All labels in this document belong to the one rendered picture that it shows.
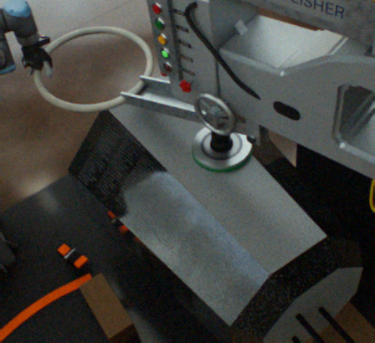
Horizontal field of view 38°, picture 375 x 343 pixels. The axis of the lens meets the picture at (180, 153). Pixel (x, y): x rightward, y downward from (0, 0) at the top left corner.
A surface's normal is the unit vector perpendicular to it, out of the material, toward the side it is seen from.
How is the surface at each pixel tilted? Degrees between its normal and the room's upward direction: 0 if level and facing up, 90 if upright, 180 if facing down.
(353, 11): 90
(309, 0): 90
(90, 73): 0
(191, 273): 45
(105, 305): 0
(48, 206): 0
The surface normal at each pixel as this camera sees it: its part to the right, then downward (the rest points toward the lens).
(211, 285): -0.65, -0.11
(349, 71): -0.64, 0.63
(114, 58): -0.12, -0.65
